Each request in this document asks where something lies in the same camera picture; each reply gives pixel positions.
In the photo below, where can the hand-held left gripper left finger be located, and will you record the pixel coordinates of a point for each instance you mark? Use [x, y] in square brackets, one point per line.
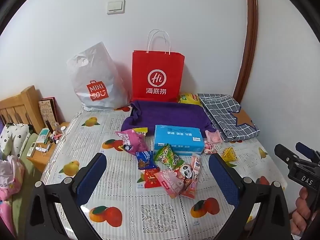
[91, 177]

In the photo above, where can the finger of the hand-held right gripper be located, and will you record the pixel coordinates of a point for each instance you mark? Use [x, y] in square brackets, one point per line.
[310, 155]
[287, 155]

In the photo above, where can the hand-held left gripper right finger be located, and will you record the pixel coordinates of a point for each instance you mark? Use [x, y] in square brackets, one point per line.
[223, 177]

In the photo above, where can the yellow triangular snack packet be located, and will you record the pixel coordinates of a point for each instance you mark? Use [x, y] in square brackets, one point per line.
[228, 155]

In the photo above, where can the long pink snack packet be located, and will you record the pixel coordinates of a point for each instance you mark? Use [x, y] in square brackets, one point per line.
[195, 162]

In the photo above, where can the purple snack packet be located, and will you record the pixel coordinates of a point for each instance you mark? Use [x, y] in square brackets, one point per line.
[132, 141]

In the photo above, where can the pale pink snack packet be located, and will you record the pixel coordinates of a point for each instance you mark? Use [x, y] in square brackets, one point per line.
[167, 183]

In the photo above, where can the red snack packet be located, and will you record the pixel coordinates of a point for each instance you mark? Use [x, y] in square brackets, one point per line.
[148, 178]

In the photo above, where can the blue snack packet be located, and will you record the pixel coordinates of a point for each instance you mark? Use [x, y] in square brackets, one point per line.
[146, 160]

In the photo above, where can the green snack packet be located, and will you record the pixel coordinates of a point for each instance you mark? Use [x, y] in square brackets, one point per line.
[168, 156]

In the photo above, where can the purple fabric storage basket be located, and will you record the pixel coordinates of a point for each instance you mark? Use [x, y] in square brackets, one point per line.
[170, 116]

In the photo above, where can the person's right hand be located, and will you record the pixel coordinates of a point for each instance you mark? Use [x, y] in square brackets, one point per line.
[301, 212]

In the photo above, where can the pink peach snack packet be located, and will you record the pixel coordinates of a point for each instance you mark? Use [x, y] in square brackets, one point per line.
[213, 136]

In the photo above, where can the fruit print tablecloth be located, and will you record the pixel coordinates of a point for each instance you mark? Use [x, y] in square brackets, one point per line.
[125, 212]

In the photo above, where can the wooden nightstand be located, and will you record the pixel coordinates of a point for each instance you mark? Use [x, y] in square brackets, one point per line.
[41, 160]

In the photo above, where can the blue tissue pack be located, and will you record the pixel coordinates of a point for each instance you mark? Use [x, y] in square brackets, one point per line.
[177, 140]

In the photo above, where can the grey plaid folded cloth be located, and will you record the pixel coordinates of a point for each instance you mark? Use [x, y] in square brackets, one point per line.
[222, 115]

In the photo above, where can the teal small box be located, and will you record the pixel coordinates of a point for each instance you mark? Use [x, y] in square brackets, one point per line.
[43, 135]

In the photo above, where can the green bed sheet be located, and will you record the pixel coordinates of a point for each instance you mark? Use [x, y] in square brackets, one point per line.
[27, 170]

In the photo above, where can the dark bottle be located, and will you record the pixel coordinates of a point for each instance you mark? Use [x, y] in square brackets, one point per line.
[49, 127]

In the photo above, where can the white remote control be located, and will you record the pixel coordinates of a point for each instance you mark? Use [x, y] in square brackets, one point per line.
[32, 149]

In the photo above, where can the brown patterned box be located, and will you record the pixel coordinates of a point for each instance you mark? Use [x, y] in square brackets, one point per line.
[48, 112]

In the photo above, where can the pink cloth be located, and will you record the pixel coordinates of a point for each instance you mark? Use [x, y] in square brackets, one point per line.
[10, 177]

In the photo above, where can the yellow snack bag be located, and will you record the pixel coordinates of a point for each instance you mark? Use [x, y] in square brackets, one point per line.
[188, 98]

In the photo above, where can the wooden bed headboard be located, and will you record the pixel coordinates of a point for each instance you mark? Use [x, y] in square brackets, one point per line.
[22, 105]

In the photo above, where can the white plastic shopping bag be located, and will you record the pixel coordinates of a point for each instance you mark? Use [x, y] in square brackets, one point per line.
[97, 72]

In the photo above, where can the red paper bag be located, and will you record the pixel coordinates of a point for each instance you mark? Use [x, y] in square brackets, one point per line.
[157, 67]

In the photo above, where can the brown wooden door frame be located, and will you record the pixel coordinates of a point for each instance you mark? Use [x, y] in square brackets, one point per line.
[250, 42]

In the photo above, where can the white light switch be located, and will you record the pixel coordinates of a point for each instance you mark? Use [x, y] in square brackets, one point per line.
[115, 7]

